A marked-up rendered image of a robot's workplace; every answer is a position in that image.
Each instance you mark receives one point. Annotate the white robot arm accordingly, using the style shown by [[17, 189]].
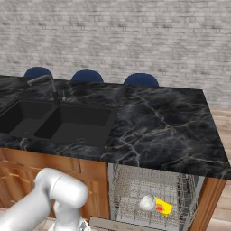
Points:
[[57, 188]]

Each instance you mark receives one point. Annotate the wooden cupboard door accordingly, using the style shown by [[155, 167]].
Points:
[[12, 189], [97, 186]]

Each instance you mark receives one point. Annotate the white round cup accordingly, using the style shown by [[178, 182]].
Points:
[[147, 202]]

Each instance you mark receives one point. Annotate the open steel dishwasher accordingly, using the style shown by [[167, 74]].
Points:
[[192, 186]]

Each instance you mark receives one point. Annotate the grey dishwasher door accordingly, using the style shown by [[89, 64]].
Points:
[[105, 224]]

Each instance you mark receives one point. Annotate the black double basin sink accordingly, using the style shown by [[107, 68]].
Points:
[[75, 124]]

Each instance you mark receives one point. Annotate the blue round-backed chair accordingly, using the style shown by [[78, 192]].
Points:
[[87, 76], [141, 79], [37, 72]]

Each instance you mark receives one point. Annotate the small grey soap dispenser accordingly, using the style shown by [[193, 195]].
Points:
[[64, 96]]

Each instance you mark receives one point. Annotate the grey curved tap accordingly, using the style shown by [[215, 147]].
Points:
[[54, 90]]

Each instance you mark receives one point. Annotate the wooden drawer front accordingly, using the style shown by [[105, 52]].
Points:
[[57, 161]]

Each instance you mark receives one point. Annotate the wooden cabinet side panel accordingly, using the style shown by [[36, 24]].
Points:
[[210, 201]]

